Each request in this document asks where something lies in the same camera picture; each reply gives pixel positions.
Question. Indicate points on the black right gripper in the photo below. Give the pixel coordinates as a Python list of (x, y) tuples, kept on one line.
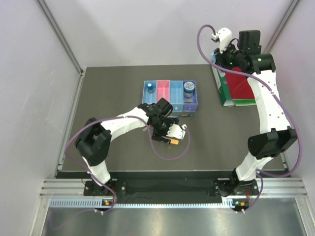
[(219, 56)]

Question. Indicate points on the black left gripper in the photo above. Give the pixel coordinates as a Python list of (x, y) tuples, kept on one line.
[(157, 135)]

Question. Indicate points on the blue clear pen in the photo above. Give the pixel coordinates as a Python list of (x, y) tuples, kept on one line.
[(181, 116)]

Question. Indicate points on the pink orange highlighter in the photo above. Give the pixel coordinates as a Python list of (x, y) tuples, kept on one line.
[(170, 141)]

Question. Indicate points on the green lever arch binder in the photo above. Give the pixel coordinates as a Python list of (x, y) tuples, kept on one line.
[(224, 93)]

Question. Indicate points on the blue end drawer bin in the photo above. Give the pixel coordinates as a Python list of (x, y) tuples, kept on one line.
[(149, 98)]

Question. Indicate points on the red folder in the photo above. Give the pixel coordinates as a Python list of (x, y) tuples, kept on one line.
[(239, 87)]

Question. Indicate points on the purple plastic drawer bin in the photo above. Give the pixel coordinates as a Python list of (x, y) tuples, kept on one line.
[(191, 107)]

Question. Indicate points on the pink plastic drawer bin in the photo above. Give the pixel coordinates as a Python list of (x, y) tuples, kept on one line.
[(163, 90)]

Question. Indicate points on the light blue drawer bin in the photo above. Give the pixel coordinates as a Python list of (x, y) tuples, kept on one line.
[(177, 95)]

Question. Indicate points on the blue round jar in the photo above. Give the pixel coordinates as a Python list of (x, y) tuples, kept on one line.
[(189, 89)]

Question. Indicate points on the blue white highlighter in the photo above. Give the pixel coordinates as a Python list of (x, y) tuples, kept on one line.
[(213, 57)]

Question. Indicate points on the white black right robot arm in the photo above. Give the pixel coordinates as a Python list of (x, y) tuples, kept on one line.
[(276, 134)]

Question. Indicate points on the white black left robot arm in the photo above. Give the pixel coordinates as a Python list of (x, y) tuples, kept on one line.
[(94, 142)]

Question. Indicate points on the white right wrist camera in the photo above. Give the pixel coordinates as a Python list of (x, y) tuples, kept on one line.
[(224, 37)]

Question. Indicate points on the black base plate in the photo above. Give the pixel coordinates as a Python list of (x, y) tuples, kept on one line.
[(207, 187)]

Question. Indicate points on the grey slotted cable duct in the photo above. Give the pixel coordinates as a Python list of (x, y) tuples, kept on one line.
[(104, 203)]

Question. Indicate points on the aluminium frame rail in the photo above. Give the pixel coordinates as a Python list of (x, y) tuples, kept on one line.
[(59, 34)]

